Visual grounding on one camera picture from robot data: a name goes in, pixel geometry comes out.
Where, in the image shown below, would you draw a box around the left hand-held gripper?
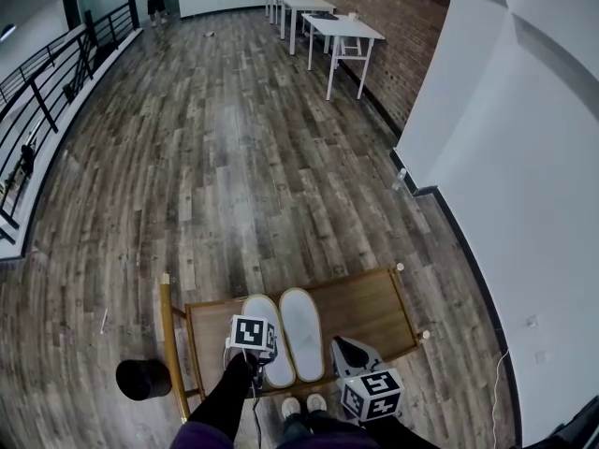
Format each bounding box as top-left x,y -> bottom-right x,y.
223,314 -> 282,369

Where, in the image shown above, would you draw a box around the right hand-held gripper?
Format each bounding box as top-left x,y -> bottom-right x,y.
329,337 -> 405,424

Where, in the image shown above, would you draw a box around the white slipper tan trim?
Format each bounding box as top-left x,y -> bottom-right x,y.
278,287 -> 327,384
240,294 -> 298,389

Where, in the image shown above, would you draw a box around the person's left forearm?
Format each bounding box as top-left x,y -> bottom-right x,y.
186,352 -> 259,439

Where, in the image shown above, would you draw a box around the person's right forearm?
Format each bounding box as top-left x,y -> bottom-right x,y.
364,414 -> 442,449

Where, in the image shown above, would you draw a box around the wooden shoe rack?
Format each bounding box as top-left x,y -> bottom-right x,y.
158,263 -> 432,423

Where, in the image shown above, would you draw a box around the person's legs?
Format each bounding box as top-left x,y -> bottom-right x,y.
279,408 -> 378,449

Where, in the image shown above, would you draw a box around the black waste bin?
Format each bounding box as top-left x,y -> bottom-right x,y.
114,357 -> 172,402

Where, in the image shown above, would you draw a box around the person's purple top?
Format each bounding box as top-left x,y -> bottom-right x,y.
168,419 -> 235,449

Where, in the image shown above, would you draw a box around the black metal railing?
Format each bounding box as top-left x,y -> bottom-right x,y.
0,0 -> 142,245

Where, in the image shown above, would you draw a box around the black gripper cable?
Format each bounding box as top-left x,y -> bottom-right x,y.
251,375 -> 264,449

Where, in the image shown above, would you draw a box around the white floor cable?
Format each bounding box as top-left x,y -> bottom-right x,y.
490,347 -> 512,440

